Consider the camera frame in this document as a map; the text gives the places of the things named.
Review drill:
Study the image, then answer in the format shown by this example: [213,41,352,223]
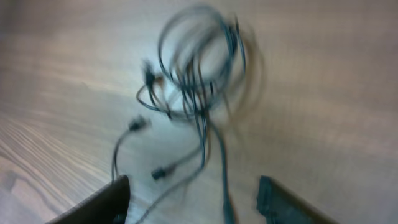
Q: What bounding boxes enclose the black usb cables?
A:
[111,4,265,224]

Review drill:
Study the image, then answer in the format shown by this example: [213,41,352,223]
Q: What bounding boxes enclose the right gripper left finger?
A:
[49,175,131,224]

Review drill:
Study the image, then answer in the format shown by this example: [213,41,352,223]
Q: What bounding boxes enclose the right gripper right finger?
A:
[256,175,336,224]

